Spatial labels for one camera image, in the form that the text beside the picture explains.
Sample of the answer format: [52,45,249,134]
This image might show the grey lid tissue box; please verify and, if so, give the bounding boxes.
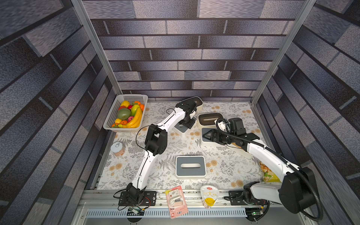
[172,123,196,137]
[201,127,224,147]
[175,156,207,180]

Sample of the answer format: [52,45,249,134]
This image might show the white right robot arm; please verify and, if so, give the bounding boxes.
[202,118,323,222]

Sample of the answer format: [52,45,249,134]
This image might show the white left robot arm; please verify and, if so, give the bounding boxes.
[125,97,202,204]

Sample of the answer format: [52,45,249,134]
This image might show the dark brown lid tissue box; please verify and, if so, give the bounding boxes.
[191,97,203,112]

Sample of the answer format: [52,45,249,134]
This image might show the wooden lid tissue box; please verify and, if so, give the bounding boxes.
[229,142,253,159]

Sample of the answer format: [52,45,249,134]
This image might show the brown lid rounded tissue box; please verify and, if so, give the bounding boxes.
[197,112,224,129]

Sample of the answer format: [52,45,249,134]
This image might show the orange toy fruit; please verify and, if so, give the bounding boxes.
[134,101,144,111]

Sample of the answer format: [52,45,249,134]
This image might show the yellow-green toy pear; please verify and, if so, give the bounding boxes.
[131,104,140,116]

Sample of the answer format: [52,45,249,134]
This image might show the yellow toy banana bunch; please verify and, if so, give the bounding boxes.
[118,108,143,128]

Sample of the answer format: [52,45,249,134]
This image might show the yellow smiley snack cup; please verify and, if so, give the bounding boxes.
[200,185,219,209]

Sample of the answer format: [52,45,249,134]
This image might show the white plastic fruit basket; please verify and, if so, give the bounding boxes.
[103,94,148,132]

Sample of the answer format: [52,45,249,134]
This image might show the green toy mango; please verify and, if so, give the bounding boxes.
[117,108,131,121]

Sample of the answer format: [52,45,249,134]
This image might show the pink blister pack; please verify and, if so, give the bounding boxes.
[165,186,188,219]

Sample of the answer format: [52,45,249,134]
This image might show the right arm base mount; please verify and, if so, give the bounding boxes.
[228,190,268,206]

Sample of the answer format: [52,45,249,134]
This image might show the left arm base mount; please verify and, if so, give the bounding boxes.
[118,191,157,207]

